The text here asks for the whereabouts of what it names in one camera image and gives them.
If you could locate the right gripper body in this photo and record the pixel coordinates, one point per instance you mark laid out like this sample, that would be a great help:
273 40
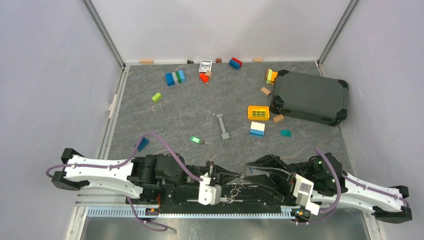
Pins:
293 174

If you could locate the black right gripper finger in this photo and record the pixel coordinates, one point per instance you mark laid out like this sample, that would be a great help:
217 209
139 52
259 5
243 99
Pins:
269 184
270 163

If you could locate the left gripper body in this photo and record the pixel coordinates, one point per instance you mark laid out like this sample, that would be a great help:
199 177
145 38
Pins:
209 174

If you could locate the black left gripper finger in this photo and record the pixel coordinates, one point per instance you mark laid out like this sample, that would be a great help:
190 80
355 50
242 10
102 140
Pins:
226 182
222 174

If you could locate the green key tag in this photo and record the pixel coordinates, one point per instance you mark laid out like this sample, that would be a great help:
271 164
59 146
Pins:
198 140

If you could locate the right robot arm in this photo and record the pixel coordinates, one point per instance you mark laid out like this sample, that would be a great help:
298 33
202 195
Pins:
320 185

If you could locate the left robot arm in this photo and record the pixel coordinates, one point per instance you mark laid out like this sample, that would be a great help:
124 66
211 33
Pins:
134 177

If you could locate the teal small block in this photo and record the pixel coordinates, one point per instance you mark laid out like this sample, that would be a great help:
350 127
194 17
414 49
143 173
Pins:
286 133

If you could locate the white and blue brick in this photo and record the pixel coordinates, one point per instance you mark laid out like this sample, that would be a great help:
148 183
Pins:
257 129

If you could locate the grey toy axle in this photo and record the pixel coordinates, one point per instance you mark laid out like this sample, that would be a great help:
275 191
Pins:
225 135

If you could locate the yellow window brick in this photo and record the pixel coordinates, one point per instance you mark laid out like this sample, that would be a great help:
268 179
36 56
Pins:
258 113

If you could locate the tan wooden block near case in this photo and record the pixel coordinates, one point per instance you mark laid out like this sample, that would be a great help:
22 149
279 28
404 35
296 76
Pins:
265 91

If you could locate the dark blue flat brick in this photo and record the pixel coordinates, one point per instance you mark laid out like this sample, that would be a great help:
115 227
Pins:
144 142

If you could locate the dark grey hard case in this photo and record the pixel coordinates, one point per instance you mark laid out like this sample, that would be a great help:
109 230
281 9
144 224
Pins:
308 97

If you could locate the orange green brown brick stack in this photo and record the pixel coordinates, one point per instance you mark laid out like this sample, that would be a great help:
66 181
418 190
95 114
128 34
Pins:
271 76

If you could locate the lime green block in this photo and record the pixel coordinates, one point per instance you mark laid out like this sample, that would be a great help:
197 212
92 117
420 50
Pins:
157 97

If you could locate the red orange brick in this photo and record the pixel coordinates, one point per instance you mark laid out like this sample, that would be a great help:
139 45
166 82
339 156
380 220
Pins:
204 78

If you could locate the red and blue brick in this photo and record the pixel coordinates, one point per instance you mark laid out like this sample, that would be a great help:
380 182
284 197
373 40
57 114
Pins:
235 63

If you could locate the blue grey green brick stack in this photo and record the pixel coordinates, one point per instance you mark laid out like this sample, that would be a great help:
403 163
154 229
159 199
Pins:
175 78

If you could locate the playing card box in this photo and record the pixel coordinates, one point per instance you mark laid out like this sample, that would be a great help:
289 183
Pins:
205 66

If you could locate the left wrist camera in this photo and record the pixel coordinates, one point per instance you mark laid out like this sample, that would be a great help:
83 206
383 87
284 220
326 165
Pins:
208 194

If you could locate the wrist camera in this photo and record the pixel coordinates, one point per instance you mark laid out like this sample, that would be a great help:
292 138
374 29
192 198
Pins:
302 191
208 194

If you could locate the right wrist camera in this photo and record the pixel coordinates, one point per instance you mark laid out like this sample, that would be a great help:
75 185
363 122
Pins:
302 191

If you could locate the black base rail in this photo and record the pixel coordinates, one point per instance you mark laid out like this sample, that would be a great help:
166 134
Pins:
184 200

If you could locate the tan wooden block at wall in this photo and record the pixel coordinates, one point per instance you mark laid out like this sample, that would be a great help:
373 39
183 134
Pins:
146 61

